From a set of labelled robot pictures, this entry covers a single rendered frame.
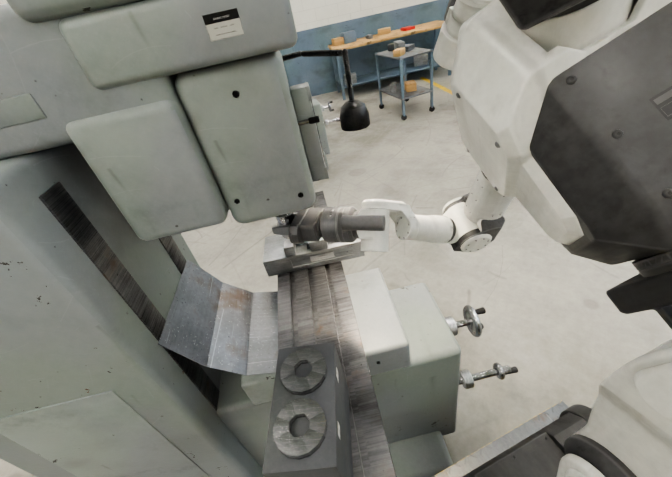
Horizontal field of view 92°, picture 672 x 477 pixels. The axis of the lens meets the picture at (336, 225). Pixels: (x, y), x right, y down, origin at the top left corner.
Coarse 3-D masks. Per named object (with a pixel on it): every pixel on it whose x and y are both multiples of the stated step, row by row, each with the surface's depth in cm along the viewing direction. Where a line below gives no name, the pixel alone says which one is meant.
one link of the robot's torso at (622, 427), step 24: (648, 360) 34; (600, 384) 41; (624, 384) 38; (648, 384) 34; (600, 408) 46; (624, 408) 41; (648, 408) 36; (576, 432) 53; (600, 432) 48; (624, 432) 44; (648, 432) 40; (600, 456) 48; (624, 456) 45; (648, 456) 42
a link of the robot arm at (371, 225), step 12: (348, 216) 72; (360, 216) 71; (372, 216) 70; (384, 216) 71; (348, 228) 72; (360, 228) 71; (372, 228) 70; (384, 228) 71; (348, 240) 76; (372, 240) 73; (384, 240) 74
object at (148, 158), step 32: (96, 128) 54; (128, 128) 55; (160, 128) 55; (192, 128) 60; (96, 160) 57; (128, 160) 58; (160, 160) 58; (192, 160) 59; (128, 192) 61; (160, 192) 62; (192, 192) 63; (160, 224) 65; (192, 224) 67
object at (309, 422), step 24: (288, 360) 64; (312, 360) 63; (336, 360) 66; (288, 384) 60; (312, 384) 59; (336, 384) 61; (288, 408) 57; (312, 408) 56; (336, 408) 57; (288, 432) 53; (312, 432) 53; (336, 432) 54; (264, 456) 52; (288, 456) 51; (312, 456) 51; (336, 456) 51
